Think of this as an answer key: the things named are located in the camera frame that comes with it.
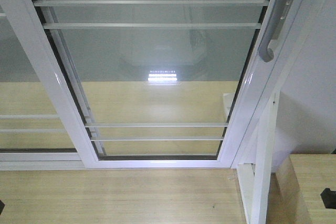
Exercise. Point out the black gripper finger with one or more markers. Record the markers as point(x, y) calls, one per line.
point(2, 205)
point(328, 198)

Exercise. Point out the white framed sliding glass door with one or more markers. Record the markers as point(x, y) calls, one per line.
point(65, 103)

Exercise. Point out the grey curved door handle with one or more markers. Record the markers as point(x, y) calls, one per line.
point(264, 52)

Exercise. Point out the white fixed glass door panel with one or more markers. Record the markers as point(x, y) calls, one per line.
point(15, 77)

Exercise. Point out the light wooden box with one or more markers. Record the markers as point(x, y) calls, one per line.
point(295, 189)

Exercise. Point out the white wooden support brace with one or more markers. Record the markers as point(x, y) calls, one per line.
point(254, 179)

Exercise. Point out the light wooden platform board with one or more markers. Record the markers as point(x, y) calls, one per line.
point(125, 195)

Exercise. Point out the white door frame post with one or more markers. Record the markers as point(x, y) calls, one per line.
point(291, 97)

